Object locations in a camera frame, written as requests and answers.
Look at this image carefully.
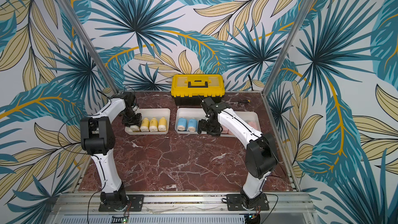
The blue pencil sharpener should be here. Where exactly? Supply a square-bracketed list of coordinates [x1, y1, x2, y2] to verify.
[177, 118, 188, 131]
[187, 118, 198, 132]

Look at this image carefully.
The white left storage tray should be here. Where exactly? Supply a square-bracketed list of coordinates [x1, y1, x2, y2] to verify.
[124, 108, 171, 135]

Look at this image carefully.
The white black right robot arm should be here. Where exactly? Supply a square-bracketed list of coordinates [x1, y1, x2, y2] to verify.
[197, 97, 279, 210]

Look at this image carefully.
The pink pencil sharpener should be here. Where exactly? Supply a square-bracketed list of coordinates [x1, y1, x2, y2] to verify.
[221, 126, 229, 134]
[248, 121, 258, 130]

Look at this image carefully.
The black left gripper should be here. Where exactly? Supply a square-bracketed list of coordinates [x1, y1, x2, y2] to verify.
[120, 107, 142, 128]

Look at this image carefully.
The white right storage tray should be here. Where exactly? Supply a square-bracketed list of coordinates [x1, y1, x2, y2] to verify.
[221, 111, 261, 138]

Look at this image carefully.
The white middle storage tray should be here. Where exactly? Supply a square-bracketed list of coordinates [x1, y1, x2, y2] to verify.
[175, 108, 207, 134]

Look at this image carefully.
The yellow black toolbox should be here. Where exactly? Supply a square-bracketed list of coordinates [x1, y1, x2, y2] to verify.
[171, 74, 226, 106]

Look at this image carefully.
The white storage tray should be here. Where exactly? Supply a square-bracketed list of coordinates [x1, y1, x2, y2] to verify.
[221, 111, 261, 138]
[175, 108, 207, 134]
[124, 108, 171, 135]

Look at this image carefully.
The black yellow screwdriver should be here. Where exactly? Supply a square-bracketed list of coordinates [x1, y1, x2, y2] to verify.
[238, 100, 251, 104]

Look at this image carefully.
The yellow pencil sharpener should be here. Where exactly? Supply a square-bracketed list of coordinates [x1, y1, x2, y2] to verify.
[140, 118, 150, 132]
[130, 125, 141, 132]
[158, 117, 167, 132]
[149, 118, 158, 132]

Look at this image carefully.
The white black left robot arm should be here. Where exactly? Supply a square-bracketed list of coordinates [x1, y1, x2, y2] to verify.
[80, 91, 137, 212]

